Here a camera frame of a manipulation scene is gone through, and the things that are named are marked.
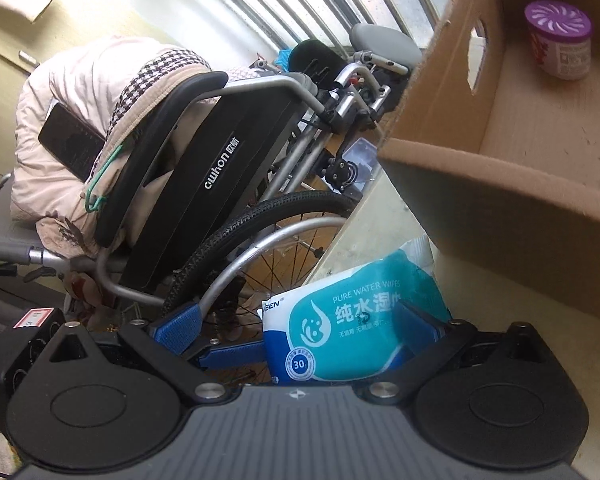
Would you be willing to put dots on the black padded cushion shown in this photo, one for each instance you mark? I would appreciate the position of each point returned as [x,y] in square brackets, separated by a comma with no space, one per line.
[312,57]

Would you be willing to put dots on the teal wet wipes pack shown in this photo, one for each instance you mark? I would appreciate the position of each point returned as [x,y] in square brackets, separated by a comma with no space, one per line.
[350,320]

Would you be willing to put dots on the checkered cloth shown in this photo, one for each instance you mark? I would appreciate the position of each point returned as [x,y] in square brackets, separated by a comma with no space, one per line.
[145,85]

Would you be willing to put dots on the beige quilted jacket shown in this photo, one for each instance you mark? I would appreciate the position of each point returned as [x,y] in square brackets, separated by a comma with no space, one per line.
[80,90]

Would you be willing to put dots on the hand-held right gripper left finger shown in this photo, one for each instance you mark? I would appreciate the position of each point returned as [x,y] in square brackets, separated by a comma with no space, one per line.
[180,322]

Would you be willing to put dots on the black flat case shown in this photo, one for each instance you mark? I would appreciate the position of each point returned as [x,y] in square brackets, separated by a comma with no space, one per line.
[70,140]

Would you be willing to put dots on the translucent plastic box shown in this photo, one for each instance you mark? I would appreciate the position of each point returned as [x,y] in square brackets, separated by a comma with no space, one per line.
[362,157]

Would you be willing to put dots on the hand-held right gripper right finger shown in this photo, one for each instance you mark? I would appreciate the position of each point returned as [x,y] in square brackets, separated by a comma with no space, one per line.
[420,321]

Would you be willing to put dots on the grey metal tube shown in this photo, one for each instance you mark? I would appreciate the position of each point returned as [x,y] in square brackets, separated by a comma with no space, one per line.
[20,252]

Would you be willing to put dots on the brown cardboard box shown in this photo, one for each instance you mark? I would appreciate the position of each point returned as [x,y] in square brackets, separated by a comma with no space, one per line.
[505,220]

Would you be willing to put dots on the black device with label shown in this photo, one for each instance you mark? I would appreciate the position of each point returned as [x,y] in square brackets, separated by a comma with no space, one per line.
[20,345]

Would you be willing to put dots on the purple lid air freshener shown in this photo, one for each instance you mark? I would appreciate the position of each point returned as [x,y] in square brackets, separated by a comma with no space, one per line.
[560,35]

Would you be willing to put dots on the grey padded seat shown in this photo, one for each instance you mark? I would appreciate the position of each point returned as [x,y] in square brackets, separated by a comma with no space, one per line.
[385,42]

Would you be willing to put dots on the black folded wheelchair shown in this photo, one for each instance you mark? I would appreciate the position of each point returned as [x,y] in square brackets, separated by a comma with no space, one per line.
[230,160]

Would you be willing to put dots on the blue plastic bag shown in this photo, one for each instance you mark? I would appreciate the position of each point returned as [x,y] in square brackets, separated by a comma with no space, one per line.
[282,57]

